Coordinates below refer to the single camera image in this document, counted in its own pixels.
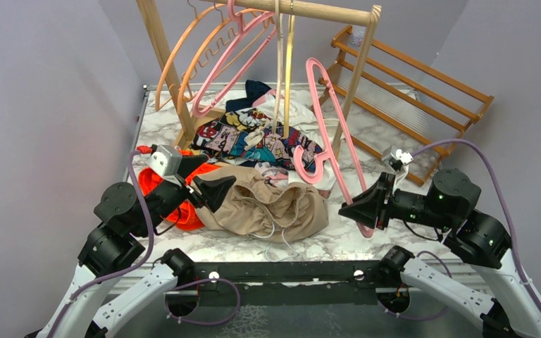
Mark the beige hanger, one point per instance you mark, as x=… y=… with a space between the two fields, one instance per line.
x=278 y=90

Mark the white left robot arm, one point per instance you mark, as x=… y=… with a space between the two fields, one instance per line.
x=123 y=241

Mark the wooden clothes rack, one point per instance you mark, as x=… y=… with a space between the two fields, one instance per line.
x=368 y=19

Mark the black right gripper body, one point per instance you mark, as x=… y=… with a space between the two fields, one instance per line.
x=403 y=204

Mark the beige shorts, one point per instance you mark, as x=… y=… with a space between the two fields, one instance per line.
x=254 y=207

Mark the dark navy garment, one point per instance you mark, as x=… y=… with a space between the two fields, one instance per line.
x=254 y=90

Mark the inner orange hanger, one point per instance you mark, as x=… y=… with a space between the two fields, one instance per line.
x=212 y=48

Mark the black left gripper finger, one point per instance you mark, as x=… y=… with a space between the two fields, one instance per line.
x=187 y=164
x=214 y=192

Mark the orange mesh shorts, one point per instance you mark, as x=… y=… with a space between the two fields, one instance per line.
x=185 y=218

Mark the black mounting rail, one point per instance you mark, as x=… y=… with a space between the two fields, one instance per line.
x=212 y=293

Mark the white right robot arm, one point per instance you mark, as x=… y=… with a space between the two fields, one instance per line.
x=511 y=309

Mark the orange hanger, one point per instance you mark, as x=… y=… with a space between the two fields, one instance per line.
x=168 y=66
x=212 y=48

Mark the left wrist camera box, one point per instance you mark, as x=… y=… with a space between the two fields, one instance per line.
x=164 y=160

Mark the white garment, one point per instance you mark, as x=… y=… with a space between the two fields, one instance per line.
x=304 y=120

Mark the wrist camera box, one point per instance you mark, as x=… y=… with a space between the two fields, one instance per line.
x=164 y=160
x=399 y=161

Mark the yellow hanger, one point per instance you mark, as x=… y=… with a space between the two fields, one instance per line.
x=288 y=71

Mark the pink hanger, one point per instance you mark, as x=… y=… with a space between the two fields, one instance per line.
x=328 y=154
x=246 y=21

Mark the outer orange hanger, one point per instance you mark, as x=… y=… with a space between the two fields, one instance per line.
x=168 y=66

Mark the comic print shorts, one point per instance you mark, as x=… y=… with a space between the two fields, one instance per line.
x=248 y=135

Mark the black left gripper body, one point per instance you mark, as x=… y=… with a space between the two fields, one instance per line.
x=168 y=196

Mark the orange wooden slatted shelf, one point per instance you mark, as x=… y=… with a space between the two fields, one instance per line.
x=401 y=100

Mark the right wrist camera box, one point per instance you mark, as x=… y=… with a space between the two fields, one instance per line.
x=399 y=161

